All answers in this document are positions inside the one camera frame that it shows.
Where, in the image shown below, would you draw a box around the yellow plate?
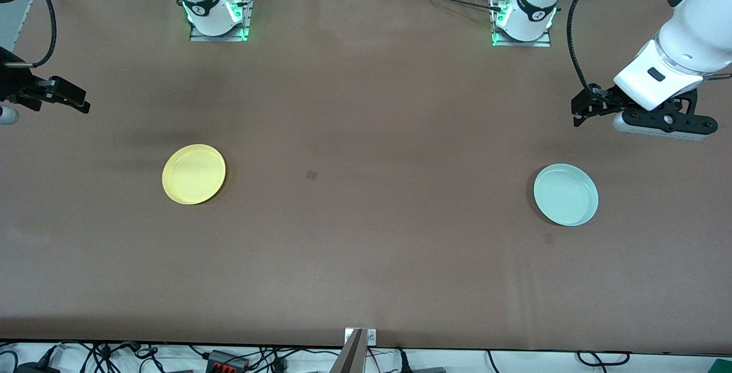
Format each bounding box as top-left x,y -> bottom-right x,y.
162,144 -> 226,205

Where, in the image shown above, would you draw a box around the tangled black cable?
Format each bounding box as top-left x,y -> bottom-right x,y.
57,341 -> 169,373

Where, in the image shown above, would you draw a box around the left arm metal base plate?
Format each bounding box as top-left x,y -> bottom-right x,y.
490,0 -> 553,48

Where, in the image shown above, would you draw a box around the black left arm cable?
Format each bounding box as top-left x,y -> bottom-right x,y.
566,0 -> 610,97

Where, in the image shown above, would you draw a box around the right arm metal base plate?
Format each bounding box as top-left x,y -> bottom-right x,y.
189,0 -> 256,42

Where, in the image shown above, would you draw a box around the black and red power strip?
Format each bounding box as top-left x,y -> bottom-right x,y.
206,350 -> 250,372

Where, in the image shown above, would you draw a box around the pale green plate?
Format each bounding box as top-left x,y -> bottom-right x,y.
533,163 -> 599,227

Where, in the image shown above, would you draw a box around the aluminium camera mount bar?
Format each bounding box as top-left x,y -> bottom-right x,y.
330,330 -> 367,373

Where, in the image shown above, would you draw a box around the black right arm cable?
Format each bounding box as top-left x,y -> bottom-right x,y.
3,0 -> 58,70

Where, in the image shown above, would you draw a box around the small silver metal bracket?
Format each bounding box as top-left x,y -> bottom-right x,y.
345,328 -> 377,346

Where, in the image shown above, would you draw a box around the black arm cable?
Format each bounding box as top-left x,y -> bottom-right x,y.
566,0 -> 610,97
3,0 -> 58,70

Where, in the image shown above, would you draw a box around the brown table cover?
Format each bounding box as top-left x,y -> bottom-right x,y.
0,0 -> 732,356

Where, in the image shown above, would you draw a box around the looped black cable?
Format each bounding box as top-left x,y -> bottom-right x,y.
576,351 -> 632,368

